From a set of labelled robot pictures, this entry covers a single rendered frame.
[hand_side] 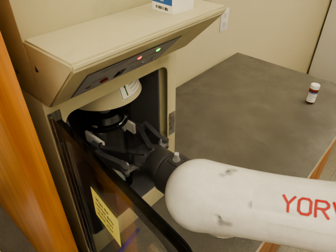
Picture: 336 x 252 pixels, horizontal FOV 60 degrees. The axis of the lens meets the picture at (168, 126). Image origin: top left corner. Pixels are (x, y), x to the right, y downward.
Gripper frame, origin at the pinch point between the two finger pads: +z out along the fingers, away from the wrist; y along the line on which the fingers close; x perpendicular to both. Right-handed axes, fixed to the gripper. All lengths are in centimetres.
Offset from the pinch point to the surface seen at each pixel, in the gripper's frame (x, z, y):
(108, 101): -13.5, -7.5, 3.8
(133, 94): -12.9, -8.4, -2.1
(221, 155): 25.6, -12.4, -36.7
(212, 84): 25, 20, -76
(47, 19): -32.7, -10.6, 13.6
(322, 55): 82, 28, -293
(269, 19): 16, 36, -161
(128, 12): -31.2, -11.9, 0.3
